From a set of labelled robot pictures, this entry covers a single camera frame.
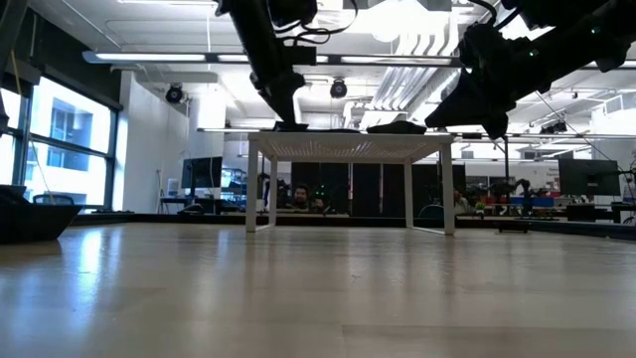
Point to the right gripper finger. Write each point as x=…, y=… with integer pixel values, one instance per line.
x=462, y=107
x=499, y=124

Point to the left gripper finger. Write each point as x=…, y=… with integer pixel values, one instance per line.
x=285, y=99

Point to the leaf shaped black plate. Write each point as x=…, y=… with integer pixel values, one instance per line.
x=335, y=131

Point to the wavy square black plate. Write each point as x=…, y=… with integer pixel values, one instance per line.
x=30, y=224
x=397, y=128

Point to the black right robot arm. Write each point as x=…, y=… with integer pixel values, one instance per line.
x=596, y=35

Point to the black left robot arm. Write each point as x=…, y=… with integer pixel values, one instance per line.
x=12, y=25

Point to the black ceiling spotlight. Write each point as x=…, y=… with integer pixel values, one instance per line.
x=174, y=93
x=338, y=88

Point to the white perforated shelf riser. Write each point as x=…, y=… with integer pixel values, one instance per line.
x=348, y=146

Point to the person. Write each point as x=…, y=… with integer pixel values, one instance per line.
x=459, y=203
x=299, y=196

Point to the wide black monitor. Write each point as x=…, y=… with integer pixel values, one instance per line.
x=588, y=176

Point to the black monitor on desk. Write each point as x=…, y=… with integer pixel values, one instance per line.
x=201, y=172

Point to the linear ceiling light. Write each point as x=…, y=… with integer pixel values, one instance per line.
x=149, y=57

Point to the black partition panels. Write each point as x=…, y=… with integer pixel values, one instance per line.
x=367, y=189

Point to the black standing desk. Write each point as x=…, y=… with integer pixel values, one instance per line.
x=208, y=201

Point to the large window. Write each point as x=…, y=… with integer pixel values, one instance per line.
x=69, y=124

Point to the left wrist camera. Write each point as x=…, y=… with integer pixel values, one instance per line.
x=301, y=55

